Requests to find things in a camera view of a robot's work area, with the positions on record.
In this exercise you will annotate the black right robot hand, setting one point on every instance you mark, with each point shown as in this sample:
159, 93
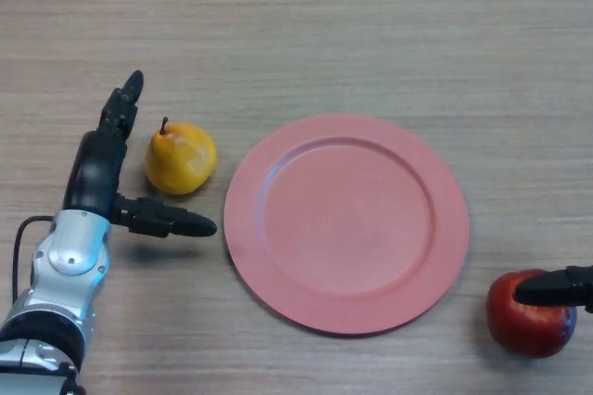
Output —
551, 292

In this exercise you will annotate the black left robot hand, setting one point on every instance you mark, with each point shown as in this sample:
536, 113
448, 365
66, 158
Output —
95, 172

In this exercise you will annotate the yellow pear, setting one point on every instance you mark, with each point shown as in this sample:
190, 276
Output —
181, 161

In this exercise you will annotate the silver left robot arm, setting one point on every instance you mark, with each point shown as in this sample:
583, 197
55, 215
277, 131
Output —
60, 284

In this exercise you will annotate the pink round plate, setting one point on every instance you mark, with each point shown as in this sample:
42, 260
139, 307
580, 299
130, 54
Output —
346, 224

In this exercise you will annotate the red apple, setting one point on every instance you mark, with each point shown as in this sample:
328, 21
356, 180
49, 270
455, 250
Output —
528, 327

